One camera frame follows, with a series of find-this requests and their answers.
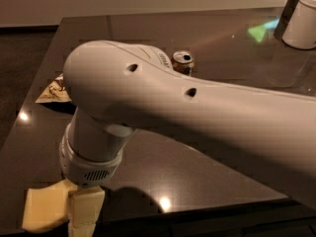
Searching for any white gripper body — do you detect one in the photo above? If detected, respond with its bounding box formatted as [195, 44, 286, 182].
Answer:
[59, 122, 124, 186]

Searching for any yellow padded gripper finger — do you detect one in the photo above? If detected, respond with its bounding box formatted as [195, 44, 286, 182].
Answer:
[54, 179, 78, 193]
[68, 187, 105, 237]

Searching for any yellow wavy sponge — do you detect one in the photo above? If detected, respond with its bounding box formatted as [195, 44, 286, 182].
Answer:
[22, 184, 69, 233]

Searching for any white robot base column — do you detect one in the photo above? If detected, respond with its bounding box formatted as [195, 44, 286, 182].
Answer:
[282, 0, 316, 49]

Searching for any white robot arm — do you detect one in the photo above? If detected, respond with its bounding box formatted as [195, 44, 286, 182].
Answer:
[59, 40, 316, 207]

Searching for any crumpled brown chip bag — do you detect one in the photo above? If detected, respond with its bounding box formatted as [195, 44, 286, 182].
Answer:
[36, 74, 71, 104]

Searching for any orange soda can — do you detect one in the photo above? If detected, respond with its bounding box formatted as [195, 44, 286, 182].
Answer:
[171, 50, 195, 76]

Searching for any dark box at table corner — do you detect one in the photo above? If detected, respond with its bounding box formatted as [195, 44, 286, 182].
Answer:
[274, 0, 299, 40]

